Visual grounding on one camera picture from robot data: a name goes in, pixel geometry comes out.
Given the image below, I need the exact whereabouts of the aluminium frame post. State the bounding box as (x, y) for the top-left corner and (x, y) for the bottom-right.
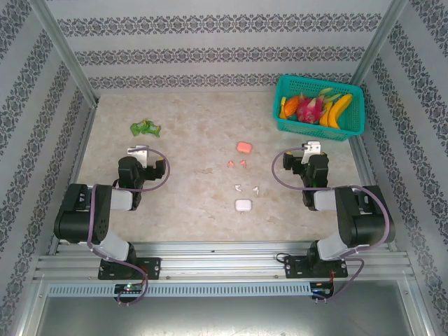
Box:
(349, 0), (409, 85)
(27, 0), (99, 108)

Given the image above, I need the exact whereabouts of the slotted grey cable duct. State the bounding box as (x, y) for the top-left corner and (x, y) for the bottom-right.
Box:
(47, 282), (312, 298)

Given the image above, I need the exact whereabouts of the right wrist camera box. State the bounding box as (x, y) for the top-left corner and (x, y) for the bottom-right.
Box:
(302, 141), (322, 165)

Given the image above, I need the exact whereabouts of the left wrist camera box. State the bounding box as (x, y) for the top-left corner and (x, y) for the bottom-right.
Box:
(126, 145), (151, 168)

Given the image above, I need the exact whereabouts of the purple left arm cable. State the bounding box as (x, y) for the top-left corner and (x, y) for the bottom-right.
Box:
(85, 146), (172, 307)

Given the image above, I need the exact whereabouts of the crumpled green snack wrapper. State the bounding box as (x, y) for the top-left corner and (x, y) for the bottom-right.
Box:
(129, 119), (162, 138)

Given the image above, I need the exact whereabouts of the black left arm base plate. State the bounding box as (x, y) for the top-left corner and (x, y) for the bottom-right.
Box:
(97, 257), (162, 281)

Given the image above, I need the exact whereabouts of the teal plastic basket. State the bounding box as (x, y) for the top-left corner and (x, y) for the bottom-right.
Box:
(272, 74), (365, 142)

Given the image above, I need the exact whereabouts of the aluminium side rail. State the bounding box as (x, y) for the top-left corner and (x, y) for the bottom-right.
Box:
(349, 134), (400, 253)
(48, 104), (101, 256)

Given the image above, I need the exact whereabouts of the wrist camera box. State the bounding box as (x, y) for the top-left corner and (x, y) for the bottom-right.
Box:
(302, 141), (322, 165)
(126, 145), (151, 168)

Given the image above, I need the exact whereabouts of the aluminium mounting rail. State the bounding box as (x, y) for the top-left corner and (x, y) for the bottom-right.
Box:
(33, 241), (410, 281)

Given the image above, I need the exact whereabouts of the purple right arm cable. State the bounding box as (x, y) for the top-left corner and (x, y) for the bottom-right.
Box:
(272, 146), (391, 302)

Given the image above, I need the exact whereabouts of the grey metal front panel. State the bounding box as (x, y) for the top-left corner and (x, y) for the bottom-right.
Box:
(20, 279), (431, 336)

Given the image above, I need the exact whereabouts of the pink toy dragon fruit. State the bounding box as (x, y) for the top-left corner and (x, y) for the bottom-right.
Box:
(296, 92), (328, 124)

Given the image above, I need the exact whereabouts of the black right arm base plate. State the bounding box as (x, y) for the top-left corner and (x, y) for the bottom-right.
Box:
(283, 255), (349, 279)

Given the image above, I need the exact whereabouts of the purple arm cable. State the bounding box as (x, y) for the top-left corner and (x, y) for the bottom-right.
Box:
(272, 146), (391, 302)
(85, 146), (172, 307)

